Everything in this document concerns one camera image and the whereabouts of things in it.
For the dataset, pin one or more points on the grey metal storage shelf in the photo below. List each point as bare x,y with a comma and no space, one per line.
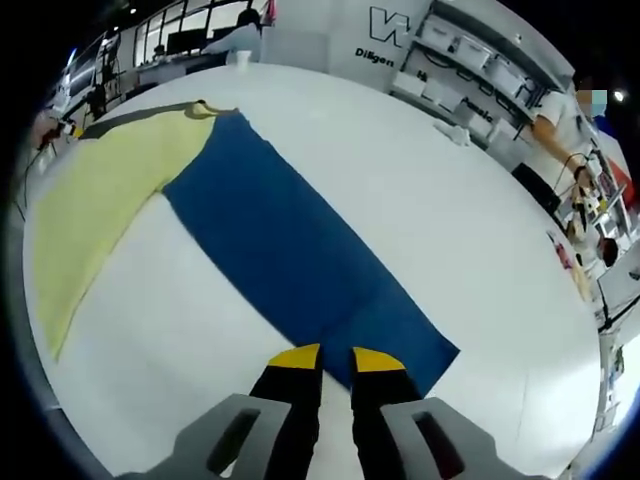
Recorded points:
480,65

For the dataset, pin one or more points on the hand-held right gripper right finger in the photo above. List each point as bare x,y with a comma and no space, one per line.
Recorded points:
385,395

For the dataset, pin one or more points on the office desk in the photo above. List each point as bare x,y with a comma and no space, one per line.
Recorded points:
175,67

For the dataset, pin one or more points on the row of white storage bins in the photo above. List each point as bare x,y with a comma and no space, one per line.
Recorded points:
465,55

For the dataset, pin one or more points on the white laptop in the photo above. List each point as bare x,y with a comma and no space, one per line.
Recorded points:
620,286

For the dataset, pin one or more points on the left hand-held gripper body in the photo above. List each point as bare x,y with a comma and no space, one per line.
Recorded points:
60,131

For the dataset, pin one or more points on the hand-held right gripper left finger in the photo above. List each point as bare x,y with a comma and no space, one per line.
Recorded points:
295,390

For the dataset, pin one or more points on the coloured cloth pile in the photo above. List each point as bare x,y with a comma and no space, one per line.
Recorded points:
567,260

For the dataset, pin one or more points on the black monitor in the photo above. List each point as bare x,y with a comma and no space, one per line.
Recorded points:
187,42

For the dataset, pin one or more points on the crumpled white plastic wrap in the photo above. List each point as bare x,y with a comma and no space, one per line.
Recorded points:
452,134

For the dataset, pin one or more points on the yellow blue grey garment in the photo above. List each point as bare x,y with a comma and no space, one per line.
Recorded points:
280,235

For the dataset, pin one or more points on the white paper cup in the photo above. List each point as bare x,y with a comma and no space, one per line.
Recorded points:
242,60

